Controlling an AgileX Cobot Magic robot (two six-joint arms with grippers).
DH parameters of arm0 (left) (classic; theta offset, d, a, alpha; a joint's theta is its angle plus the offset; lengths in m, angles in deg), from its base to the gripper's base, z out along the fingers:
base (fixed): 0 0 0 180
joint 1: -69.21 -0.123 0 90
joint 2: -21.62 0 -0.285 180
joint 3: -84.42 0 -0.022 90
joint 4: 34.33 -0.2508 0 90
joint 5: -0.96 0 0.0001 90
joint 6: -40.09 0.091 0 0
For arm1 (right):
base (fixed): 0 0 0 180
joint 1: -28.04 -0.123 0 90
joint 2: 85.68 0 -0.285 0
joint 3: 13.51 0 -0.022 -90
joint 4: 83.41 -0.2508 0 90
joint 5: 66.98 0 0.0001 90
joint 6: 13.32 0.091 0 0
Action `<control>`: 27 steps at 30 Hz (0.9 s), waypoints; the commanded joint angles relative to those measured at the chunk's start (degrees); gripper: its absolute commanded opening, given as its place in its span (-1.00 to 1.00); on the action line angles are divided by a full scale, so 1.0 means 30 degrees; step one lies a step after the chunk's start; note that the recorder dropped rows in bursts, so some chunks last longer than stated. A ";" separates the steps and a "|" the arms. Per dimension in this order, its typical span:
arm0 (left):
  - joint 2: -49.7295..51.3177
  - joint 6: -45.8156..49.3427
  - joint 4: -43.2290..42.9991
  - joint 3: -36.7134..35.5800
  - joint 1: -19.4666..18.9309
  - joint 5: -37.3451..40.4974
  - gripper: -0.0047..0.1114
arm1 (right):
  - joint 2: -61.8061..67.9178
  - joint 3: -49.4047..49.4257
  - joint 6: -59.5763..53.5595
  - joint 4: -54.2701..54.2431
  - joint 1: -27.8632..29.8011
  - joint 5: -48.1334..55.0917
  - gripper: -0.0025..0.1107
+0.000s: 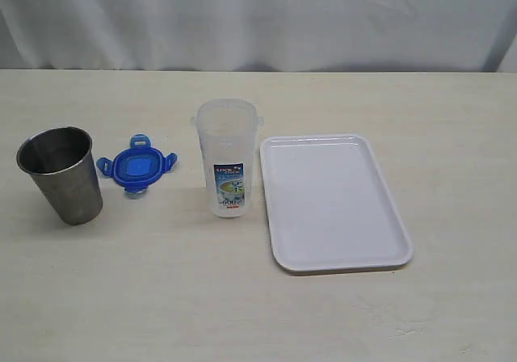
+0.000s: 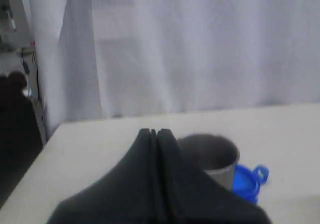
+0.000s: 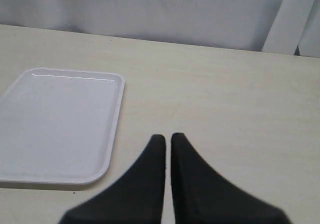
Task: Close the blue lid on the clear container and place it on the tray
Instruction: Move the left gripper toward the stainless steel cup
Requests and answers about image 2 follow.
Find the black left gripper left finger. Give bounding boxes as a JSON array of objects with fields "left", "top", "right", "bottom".
[{"left": 47, "top": 129, "right": 159, "bottom": 224}]

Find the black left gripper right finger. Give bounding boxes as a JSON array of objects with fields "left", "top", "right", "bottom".
[{"left": 157, "top": 129, "right": 271, "bottom": 224}]

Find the stainless steel cup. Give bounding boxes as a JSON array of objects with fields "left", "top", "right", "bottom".
[{"left": 177, "top": 133, "right": 240, "bottom": 190}]

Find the blue plastic lid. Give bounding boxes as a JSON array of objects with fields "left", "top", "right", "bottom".
[{"left": 232, "top": 164, "right": 269, "bottom": 204}]

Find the dark object behind table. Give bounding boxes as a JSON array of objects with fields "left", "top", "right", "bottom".
[{"left": 0, "top": 71, "right": 43, "bottom": 206}]

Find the white backdrop curtain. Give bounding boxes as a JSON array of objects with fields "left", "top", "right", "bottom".
[{"left": 29, "top": 0, "right": 320, "bottom": 136}]

